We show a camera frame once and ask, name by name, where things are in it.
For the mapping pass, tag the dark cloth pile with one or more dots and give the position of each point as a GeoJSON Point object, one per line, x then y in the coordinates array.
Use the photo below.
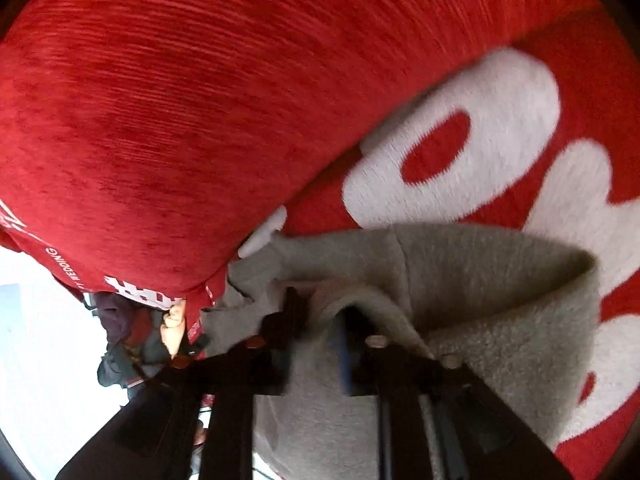
{"type": "Point", "coordinates": [120, 360]}

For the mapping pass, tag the grey sweater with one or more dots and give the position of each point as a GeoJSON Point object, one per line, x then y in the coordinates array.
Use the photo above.
{"type": "Point", "coordinates": [500, 310]}

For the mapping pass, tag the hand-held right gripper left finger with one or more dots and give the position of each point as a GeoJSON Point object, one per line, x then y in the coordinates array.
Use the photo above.
{"type": "Point", "coordinates": [280, 332]}

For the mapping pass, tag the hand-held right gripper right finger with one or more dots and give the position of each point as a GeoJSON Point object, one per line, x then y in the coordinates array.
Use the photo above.
{"type": "Point", "coordinates": [344, 360]}

